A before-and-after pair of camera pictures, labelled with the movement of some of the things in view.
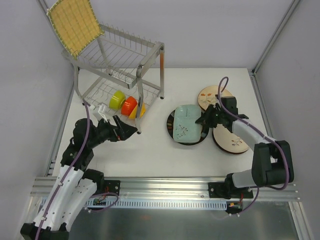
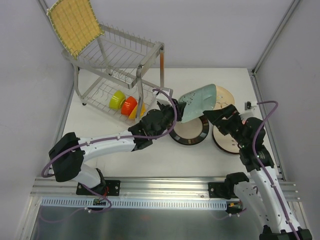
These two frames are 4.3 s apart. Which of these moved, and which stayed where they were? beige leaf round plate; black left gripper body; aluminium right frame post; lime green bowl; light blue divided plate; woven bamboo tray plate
Moved: black left gripper body; light blue divided plate
Stayed: beige leaf round plate; woven bamboo tray plate; lime green bowl; aluminium right frame post
